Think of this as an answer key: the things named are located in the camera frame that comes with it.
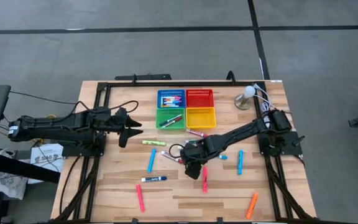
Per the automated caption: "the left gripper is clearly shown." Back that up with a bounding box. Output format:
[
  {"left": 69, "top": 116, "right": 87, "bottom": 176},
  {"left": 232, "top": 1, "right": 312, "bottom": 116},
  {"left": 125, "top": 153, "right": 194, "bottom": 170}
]
[{"left": 91, "top": 106, "right": 144, "bottom": 149}]

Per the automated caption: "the left camera cable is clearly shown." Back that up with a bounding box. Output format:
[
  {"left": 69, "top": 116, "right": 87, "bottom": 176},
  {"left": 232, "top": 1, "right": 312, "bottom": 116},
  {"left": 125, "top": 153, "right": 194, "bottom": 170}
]
[{"left": 73, "top": 100, "right": 140, "bottom": 116}]

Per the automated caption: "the brass lamp with white bulb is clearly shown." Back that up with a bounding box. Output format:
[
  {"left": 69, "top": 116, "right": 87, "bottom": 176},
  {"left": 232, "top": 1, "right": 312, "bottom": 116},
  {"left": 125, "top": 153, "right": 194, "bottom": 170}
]
[{"left": 234, "top": 85, "right": 257, "bottom": 111}]

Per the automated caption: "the white printed paper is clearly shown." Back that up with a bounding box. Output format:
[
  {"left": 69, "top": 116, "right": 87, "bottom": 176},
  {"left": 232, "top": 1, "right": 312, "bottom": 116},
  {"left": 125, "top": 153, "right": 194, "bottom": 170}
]
[{"left": 28, "top": 142, "right": 65, "bottom": 184}]

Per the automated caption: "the black floor cable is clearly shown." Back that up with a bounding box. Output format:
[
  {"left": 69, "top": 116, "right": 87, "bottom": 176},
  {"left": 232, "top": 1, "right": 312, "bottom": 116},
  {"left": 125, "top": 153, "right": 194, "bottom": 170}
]
[{"left": 9, "top": 90, "right": 80, "bottom": 106}]

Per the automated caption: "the blue plastic basket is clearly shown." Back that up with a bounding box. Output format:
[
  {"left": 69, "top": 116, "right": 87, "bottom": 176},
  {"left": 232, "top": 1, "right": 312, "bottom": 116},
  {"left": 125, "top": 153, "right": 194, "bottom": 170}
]
[{"left": 157, "top": 89, "right": 186, "bottom": 109}]

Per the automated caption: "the dark blue Expo marker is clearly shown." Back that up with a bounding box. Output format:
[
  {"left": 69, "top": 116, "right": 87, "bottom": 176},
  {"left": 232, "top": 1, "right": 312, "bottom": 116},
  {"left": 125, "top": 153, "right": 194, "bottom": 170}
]
[{"left": 140, "top": 175, "right": 168, "bottom": 183}]

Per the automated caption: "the red plastic basket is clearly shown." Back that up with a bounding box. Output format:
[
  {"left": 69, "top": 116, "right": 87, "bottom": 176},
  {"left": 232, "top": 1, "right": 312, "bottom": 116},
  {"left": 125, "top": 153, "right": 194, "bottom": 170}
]
[{"left": 185, "top": 89, "right": 214, "bottom": 109}]

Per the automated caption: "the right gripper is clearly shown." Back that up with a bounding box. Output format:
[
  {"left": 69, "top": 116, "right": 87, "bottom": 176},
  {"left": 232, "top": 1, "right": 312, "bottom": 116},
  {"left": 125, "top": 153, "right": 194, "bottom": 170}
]
[{"left": 180, "top": 136, "right": 223, "bottom": 180}]

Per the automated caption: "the orange highlighter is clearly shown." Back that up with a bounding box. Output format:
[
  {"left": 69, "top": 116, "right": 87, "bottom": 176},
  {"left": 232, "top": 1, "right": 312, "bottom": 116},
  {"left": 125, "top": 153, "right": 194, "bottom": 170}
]
[{"left": 245, "top": 192, "right": 260, "bottom": 220}]

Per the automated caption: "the pink Expo marker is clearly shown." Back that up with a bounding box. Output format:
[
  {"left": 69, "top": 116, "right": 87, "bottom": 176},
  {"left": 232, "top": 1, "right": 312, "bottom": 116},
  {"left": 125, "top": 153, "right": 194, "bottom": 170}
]
[{"left": 186, "top": 128, "right": 208, "bottom": 138}]

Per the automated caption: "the white cable bundle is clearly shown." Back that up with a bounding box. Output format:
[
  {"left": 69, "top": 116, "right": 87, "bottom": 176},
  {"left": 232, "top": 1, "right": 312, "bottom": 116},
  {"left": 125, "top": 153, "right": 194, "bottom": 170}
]
[{"left": 252, "top": 82, "right": 276, "bottom": 114}]

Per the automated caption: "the thin green marker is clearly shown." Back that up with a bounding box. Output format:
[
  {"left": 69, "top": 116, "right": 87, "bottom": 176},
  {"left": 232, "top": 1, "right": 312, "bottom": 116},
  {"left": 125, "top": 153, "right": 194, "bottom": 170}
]
[{"left": 159, "top": 113, "right": 183, "bottom": 127}]

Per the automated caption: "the right camera cable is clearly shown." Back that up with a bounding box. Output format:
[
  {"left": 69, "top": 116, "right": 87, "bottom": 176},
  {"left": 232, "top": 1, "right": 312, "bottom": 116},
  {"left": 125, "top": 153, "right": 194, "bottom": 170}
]
[{"left": 168, "top": 143, "right": 185, "bottom": 159}]

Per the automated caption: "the magenta Expo marker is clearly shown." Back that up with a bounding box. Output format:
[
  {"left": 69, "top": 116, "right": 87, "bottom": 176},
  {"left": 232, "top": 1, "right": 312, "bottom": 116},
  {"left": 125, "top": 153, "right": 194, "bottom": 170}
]
[{"left": 160, "top": 150, "right": 185, "bottom": 165}]

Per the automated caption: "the black beam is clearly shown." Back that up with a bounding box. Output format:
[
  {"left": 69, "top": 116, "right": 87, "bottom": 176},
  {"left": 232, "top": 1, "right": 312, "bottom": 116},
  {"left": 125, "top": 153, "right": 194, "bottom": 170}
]
[{"left": 0, "top": 151, "right": 62, "bottom": 184}]

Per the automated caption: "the black power strip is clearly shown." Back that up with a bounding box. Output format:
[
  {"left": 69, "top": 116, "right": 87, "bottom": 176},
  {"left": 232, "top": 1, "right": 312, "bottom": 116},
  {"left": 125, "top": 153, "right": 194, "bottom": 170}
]
[{"left": 114, "top": 73, "right": 173, "bottom": 82}]

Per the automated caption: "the white plastic bag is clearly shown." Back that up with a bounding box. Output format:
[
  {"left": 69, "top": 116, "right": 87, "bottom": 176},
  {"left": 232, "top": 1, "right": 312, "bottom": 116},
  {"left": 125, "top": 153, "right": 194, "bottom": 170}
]
[{"left": 0, "top": 147, "right": 32, "bottom": 200}]

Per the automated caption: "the thin red marker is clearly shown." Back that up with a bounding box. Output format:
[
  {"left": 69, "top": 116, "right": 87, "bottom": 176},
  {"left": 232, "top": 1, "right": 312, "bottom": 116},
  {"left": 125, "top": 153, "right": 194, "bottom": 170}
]
[{"left": 164, "top": 116, "right": 183, "bottom": 128}]

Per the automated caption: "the camera cable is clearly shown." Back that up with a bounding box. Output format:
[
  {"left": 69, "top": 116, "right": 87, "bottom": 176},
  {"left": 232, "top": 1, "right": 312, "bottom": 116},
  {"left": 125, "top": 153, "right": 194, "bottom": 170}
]
[
  {"left": 73, "top": 100, "right": 140, "bottom": 116},
  {"left": 168, "top": 143, "right": 185, "bottom": 159}
]

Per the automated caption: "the green plastic basket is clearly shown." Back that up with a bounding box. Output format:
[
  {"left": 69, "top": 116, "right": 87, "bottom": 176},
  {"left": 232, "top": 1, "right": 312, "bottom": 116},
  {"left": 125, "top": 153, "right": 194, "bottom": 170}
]
[{"left": 155, "top": 107, "right": 186, "bottom": 131}]

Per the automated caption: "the yellow plastic basket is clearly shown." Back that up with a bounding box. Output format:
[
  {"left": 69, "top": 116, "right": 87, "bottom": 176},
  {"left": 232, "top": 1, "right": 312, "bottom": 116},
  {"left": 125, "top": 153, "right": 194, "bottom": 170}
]
[{"left": 185, "top": 107, "right": 217, "bottom": 130}]

